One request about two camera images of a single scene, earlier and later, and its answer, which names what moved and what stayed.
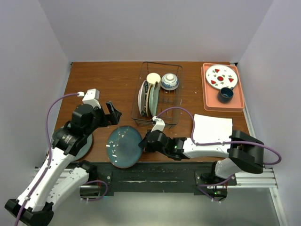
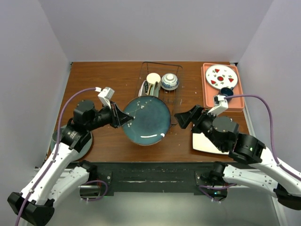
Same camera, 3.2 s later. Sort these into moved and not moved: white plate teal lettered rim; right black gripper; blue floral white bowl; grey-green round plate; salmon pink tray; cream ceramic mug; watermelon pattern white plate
Moved: right black gripper
Not moved: grey-green round plate; white plate teal lettered rim; salmon pink tray; blue floral white bowl; watermelon pattern white plate; cream ceramic mug
